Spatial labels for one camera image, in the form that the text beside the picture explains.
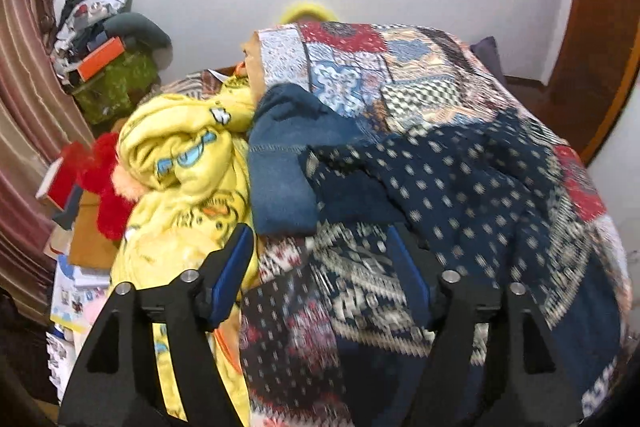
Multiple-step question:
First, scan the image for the navy patterned large garment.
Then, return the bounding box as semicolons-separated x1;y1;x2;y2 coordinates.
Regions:
240;109;623;426

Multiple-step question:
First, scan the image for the red plush toy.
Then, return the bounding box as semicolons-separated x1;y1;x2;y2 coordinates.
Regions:
61;132;134;242

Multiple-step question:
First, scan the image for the yellow cartoon print blanket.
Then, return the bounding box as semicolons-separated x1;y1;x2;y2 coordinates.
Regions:
108;78;262;427

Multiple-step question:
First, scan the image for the striped maroon curtain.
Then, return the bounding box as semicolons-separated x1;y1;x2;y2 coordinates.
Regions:
1;0;93;322

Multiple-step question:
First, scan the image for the green patterned storage box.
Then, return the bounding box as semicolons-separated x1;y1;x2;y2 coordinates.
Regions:
72;51;160;126

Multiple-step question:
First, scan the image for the blue denim garment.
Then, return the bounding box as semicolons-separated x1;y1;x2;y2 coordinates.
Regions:
247;83;378;236

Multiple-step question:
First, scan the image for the orange flat box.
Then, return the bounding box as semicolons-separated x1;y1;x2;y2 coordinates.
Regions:
77;37;125;81

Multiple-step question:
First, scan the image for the brown wooden door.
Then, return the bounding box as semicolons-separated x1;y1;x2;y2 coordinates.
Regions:
506;0;639;165

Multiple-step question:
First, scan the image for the dark purple pillow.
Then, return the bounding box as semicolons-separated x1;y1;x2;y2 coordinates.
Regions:
470;36;506;86

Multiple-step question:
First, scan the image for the colourful patchwork bedspread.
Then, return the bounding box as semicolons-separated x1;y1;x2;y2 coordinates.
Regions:
241;19;633;308

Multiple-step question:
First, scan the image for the yellow round pillow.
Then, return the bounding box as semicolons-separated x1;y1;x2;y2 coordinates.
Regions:
279;1;337;25

